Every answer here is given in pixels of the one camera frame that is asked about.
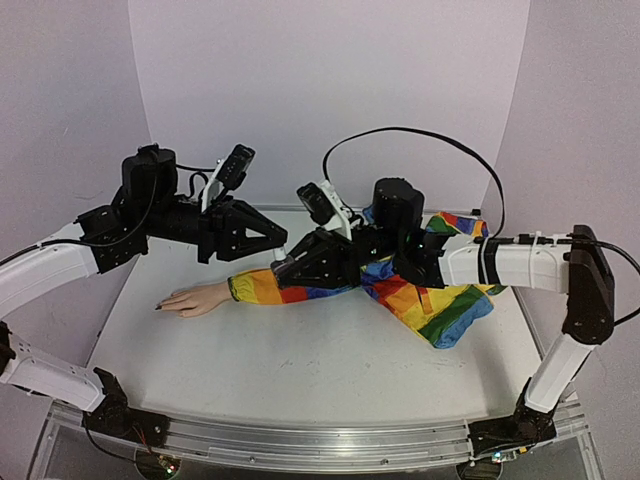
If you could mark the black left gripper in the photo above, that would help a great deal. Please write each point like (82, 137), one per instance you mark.
(225, 231)

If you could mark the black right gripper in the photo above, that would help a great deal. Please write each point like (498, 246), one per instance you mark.
(353, 258)

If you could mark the purple nail polish bottle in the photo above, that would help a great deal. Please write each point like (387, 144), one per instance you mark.
(279, 267)

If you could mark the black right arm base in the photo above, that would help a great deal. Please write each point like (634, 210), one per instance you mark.
(525, 427)

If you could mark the mannequin hand with forearm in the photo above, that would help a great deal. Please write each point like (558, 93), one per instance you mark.
(196, 301)

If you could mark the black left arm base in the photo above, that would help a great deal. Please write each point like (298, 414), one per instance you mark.
(114, 416)

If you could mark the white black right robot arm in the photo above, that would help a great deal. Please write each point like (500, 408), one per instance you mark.
(573, 265)

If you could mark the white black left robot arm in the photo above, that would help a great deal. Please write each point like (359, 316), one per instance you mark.
(146, 205)

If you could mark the rainbow striped jacket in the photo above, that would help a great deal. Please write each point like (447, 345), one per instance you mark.
(440, 316)

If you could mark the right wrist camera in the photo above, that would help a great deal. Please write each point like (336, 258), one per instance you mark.
(327, 209)

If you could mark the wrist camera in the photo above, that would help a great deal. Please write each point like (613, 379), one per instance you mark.
(228, 175)
(327, 209)

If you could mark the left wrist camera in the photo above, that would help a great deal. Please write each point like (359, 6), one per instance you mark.
(228, 175)

